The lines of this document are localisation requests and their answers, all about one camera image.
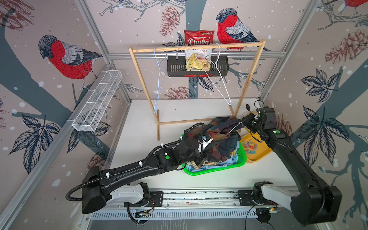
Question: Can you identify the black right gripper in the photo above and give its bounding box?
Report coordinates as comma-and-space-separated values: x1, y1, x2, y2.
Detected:
241, 113, 264, 135

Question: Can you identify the white hanger of red shirt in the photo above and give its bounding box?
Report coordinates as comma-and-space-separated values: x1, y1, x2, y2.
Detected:
226, 121, 244, 134

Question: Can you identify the dark red plaid shirt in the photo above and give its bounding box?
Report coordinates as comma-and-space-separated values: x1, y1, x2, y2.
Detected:
185, 117, 241, 162

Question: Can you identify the teal clothespin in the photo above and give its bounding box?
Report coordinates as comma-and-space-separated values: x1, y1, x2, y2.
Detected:
245, 149, 256, 154

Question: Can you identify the light blue long-sleeve shirt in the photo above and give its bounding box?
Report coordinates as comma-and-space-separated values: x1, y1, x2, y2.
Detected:
186, 142, 241, 173

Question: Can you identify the white wire hanger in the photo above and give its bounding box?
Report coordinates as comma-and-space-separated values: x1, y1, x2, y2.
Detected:
154, 47, 168, 115

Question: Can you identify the yellow plaid flannel shirt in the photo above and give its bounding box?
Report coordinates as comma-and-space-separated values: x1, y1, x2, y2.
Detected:
189, 160, 212, 169

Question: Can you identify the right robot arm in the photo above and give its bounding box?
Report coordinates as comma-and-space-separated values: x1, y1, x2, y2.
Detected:
242, 106, 342, 226

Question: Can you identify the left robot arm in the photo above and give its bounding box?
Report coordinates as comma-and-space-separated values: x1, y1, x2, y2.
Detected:
65, 123, 213, 214

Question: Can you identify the long black spoon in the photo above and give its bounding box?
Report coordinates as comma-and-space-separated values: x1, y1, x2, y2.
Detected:
246, 104, 251, 113

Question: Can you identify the wooden clothes rack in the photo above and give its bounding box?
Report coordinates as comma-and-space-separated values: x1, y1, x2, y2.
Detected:
128, 39, 266, 141

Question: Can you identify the yellow plastic tray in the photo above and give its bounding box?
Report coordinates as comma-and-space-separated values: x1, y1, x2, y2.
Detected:
240, 133, 272, 163

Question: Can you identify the green perforated plastic tray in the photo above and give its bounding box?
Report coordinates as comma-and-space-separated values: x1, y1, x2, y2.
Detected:
180, 133, 247, 176

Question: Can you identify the red chips bag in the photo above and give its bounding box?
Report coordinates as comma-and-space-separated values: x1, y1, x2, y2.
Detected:
185, 30, 214, 71

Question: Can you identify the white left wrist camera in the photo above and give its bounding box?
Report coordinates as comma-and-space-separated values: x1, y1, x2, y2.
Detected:
200, 133, 213, 148

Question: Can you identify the black wall basket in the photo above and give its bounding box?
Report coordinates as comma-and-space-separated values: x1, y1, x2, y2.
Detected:
166, 56, 229, 77

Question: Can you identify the white wire mesh basket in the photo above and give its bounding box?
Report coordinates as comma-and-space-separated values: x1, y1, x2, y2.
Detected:
72, 70, 122, 132

